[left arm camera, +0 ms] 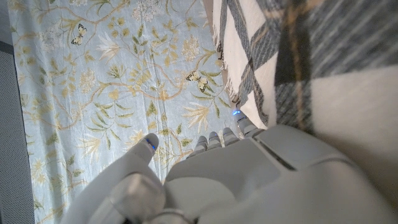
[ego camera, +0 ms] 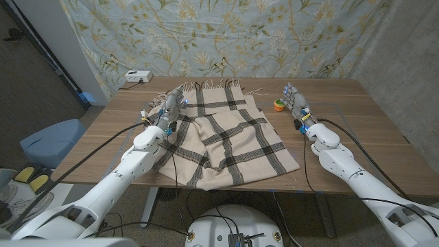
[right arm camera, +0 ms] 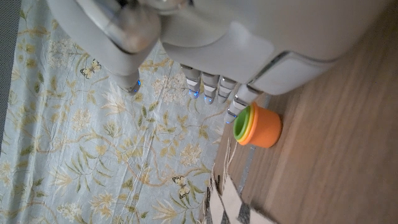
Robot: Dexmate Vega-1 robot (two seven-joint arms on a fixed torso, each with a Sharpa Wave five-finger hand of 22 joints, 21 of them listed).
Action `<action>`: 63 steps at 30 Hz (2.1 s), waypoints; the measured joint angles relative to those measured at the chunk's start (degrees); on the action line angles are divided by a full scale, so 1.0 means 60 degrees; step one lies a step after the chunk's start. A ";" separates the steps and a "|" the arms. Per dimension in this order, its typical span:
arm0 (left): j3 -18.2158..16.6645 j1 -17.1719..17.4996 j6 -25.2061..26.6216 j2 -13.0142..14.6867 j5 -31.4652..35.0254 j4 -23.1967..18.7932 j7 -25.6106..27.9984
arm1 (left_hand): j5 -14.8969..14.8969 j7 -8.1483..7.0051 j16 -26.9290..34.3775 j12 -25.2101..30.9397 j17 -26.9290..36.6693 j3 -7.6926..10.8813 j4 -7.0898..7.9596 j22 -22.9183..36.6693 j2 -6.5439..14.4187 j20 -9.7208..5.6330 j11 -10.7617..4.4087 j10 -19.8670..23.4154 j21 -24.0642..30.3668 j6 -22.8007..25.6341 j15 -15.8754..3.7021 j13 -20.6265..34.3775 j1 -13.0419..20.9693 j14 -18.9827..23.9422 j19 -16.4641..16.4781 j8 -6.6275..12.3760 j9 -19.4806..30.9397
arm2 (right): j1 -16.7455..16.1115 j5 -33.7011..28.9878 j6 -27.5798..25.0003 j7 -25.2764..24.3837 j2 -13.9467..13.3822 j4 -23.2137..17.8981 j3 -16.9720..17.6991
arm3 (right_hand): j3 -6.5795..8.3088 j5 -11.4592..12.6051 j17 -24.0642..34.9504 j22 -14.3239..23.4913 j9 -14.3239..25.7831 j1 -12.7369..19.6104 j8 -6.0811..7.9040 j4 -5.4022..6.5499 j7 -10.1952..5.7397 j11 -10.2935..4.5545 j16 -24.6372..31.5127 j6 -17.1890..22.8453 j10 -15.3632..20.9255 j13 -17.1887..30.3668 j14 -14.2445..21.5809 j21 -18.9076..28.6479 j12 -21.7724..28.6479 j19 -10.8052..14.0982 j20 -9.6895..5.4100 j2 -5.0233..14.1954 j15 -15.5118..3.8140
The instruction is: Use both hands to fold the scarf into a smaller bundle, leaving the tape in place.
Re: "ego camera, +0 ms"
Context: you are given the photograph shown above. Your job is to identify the floral printed backdrop cloth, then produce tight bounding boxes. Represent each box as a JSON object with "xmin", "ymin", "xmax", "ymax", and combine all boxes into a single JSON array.
[{"xmin": 60, "ymin": 0, "xmax": 394, "ymax": 101}]

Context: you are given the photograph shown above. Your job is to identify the white power strip box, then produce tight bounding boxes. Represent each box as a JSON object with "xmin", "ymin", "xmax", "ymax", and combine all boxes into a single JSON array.
[{"xmin": 124, "ymin": 70, "xmax": 154, "ymax": 84}]

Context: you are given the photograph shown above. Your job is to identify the black torso cable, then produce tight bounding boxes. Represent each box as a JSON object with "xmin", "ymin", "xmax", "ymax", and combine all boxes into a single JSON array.
[{"xmin": 186, "ymin": 188, "xmax": 241, "ymax": 236}]

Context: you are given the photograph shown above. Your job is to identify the black door handle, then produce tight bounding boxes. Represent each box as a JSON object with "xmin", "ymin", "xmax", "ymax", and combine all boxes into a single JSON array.
[{"xmin": 3, "ymin": 27, "xmax": 25, "ymax": 42}]

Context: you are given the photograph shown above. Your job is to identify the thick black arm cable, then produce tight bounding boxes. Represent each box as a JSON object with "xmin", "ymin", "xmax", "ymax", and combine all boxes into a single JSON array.
[
  {"xmin": 6, "ymin": 121, "xmax": 148, "ymax": 234},
  {"xmin": 317, "ymin": 117, "xmax": 411, "ymax": 200}
]

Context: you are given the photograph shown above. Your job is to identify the small grey torso module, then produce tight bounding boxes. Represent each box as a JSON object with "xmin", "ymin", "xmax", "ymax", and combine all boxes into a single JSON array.
[{"xmin": 228, "ymin": 233, "xmax": 253, "ymax": 247}]

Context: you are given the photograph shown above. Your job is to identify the grey table leg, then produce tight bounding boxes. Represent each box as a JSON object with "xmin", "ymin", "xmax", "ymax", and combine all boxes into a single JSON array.
[{"xmin": 313, "ymin": 193, "xmax": 336, "ymax": 239}]

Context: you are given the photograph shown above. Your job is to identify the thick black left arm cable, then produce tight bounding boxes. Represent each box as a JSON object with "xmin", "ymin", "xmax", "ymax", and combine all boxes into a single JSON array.
[{"xmin": 6, "ymin": 121, "xmax": 148, "ymax": 234}]

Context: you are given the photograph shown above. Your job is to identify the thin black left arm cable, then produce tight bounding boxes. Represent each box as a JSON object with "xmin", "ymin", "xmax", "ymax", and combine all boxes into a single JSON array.
[{"xmin": 169, "ymin": 150, "xmax": 190, "ymax": 237}]

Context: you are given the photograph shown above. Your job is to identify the white robot chest panel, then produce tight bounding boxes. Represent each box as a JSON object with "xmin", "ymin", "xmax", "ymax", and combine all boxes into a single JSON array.
[{"xmin": 0, "ymin": 237, "xmax": 140, "ymax": 247}]

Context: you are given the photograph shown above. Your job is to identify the white round robot torso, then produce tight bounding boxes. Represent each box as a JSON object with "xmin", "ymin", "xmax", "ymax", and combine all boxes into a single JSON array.
[{"xmin": 185, "ymin": 204, "xmax": 285, "ymax": 247}]

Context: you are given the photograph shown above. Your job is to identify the black power strip cord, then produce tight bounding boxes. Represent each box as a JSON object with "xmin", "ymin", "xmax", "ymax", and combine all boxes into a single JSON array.
[{"xmin": 118, "ymin": 80, "xmax": 143, "ymax": 92}]

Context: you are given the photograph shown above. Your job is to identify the beige plaid fringed scarf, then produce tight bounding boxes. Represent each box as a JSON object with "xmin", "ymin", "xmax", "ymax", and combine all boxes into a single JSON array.
[{"xmin": 142, "ymin": 78, "xmax": 301, "ymax": 191}]

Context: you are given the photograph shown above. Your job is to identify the black floor cable bundle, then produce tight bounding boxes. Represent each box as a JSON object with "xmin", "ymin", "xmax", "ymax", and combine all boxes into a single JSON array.
[{"xmin": 82, "ymin": 212, "xmax": 124, "ymax": 239}]

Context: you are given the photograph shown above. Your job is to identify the grey sneaker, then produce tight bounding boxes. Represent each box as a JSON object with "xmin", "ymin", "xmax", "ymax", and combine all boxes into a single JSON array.
[{"xmin": 5, "ymin": 191, "xmax": 55, "ymax": 226}]

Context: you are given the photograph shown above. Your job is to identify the blue cushioned stool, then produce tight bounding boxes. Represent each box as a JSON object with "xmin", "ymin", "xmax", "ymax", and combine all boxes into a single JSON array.
[{"xmin": 19, "ymin": 118, "xmax": 87, "ymax": 169}]

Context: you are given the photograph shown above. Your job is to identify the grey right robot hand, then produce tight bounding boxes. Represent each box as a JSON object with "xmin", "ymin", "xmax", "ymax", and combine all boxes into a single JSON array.
[{"xmin": 281, "ymin": 82, "xmax": 319, "ymax": 133}]

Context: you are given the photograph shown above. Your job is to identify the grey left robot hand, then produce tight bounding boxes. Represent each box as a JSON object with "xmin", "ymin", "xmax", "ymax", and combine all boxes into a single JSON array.
[{"xmin": 156, "ymin": 86, "xmax": 189, "ymax": 135}]

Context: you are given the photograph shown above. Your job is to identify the yellow black foot pedal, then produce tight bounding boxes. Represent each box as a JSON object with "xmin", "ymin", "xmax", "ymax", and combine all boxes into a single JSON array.
[
  {"xmin": 28, "ymin": 173, "xmax": 52, "ymax": 195},
  {"xmin": 12, "ymin": 163, "xmax": 36, "ymax": 184}
]

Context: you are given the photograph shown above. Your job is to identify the white table leg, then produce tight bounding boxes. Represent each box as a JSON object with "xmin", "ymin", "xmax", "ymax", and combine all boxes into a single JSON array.
[{"xmin": 140, "ymin": 187, "xmax": 161, "ymax": 229}]

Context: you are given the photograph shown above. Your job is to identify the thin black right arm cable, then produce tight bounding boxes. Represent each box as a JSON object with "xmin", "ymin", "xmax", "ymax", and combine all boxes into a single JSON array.
[{"xmin": 302, "ymin": 132, "xmax": 439, "ymax": 237}]

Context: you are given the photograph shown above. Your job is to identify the black cable under table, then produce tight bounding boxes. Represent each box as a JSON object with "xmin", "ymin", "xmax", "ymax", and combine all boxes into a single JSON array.
[{"xmin": 272, "ymin": 191, "xmax": 305, "ymax": 247}]

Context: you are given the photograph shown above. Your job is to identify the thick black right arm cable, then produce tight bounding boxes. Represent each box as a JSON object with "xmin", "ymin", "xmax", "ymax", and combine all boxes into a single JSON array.
[{"xmin": 317, "ymin": 117, "xmax": 411, "ymax": 200}]

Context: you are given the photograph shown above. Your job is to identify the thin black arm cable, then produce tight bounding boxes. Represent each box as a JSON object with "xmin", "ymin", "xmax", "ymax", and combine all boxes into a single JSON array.
[
  {"xmin": 302, "ymin": 132, "xmax": 439, "ymax": 237},
  {"xmin": 169, "ymin": 150, "xmax": 190, "ymax": 237}
]

